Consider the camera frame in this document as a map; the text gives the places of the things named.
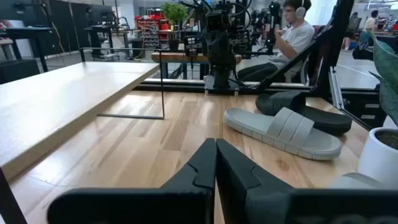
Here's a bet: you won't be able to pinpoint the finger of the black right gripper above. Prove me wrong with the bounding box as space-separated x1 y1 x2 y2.
220 30 234 62
207 30 221 62

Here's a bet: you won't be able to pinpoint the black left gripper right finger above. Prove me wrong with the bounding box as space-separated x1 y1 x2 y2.
216 138 398 224

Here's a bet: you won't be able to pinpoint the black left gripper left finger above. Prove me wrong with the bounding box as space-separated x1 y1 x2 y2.
47 138 217 224

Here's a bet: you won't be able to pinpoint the black rubber slide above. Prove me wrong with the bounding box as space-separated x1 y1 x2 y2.
254 90 354 137

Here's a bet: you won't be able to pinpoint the wooden shelf with black legs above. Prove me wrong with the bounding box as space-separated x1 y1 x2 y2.
0 46 166 224

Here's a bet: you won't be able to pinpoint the green background potted plant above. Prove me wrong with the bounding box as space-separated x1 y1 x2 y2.
162 1 190 53

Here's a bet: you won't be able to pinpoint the red storage rack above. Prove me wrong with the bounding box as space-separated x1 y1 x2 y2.
134 11 175 48

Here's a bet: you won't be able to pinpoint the black teleoperation device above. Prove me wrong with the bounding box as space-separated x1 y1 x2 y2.
264 1 282 56

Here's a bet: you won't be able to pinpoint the person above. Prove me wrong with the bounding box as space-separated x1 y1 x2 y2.
363 9 381 32
238 0 317 83

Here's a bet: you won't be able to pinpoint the white headphones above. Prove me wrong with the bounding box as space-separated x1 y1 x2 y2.
294 0 307 19

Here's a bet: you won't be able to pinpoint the black desk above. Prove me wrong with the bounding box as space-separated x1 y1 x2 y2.
0 26 54 73
84 24 142 60

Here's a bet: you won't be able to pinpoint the maroon office chair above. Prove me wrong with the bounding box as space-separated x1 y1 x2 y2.
284 24 326 84

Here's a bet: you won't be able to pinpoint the white plant pot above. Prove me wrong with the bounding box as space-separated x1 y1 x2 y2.
356 126 398 189

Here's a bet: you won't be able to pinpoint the green leafy plant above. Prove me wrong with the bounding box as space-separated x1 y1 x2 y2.
357 29 398 129

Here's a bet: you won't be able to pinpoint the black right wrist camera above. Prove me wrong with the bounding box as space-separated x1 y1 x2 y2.
205 9 233 32

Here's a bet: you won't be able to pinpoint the black aluminium table frame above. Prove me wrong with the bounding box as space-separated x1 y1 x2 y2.
135 0 398 133

